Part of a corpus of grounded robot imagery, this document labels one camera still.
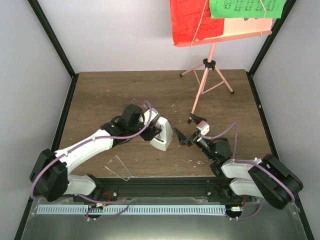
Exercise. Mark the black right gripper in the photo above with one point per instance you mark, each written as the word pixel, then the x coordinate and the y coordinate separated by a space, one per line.
pixel 182 138

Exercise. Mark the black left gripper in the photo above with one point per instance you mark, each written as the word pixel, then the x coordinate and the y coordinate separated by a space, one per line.
pixel 150 134

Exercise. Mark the white metronome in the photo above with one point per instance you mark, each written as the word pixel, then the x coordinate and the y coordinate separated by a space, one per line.
pixel 163 139

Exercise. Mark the clear plastic metronome cover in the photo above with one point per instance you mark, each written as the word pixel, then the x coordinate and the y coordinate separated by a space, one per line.
pixel 116 166

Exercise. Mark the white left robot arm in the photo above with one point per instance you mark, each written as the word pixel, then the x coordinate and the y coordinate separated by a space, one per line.
pixel 51 176

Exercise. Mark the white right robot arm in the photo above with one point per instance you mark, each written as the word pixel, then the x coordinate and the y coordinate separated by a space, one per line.
pixel 265 177

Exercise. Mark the red sheet music page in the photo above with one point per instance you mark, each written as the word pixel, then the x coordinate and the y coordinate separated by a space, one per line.
pixel 191 21

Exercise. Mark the pink folding music stand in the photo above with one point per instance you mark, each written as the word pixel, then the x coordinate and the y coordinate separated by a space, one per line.
pixel 207 73

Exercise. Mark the green sheet music page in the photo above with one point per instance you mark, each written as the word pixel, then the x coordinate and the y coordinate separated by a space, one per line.
pixel 258 9

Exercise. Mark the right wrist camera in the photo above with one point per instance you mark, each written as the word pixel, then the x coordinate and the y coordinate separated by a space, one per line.
pixel 202 128

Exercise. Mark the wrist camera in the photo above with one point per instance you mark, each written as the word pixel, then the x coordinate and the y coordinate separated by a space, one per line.
pixel 202 128
pixel 154 116

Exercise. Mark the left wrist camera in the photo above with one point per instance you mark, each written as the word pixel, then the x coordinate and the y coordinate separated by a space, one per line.
pixel 154 116

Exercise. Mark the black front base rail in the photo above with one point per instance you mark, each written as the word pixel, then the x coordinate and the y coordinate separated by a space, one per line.
pixel 210 188

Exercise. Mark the black right frame rail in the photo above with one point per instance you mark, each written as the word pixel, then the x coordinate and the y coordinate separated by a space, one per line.
pixel 262 115

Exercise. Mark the black frame rail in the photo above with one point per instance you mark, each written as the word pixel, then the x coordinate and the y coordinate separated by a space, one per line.
pixel 64 114
pixel 262 115

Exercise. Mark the black left frame rail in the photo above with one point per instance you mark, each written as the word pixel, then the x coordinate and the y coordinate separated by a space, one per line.
pixel 64 114

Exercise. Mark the light blue slotted cable duct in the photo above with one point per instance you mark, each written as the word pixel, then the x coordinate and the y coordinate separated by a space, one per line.
pixel 72 209

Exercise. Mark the black back right frame post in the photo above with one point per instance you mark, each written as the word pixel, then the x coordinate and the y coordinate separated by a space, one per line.
pixel 288 6

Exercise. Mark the black frame post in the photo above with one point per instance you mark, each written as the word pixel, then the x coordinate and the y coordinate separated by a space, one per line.
pixel 288 6
pixel 41 16

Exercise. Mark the black back left frame post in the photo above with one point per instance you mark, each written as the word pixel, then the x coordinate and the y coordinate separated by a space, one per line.
pixel 41 16

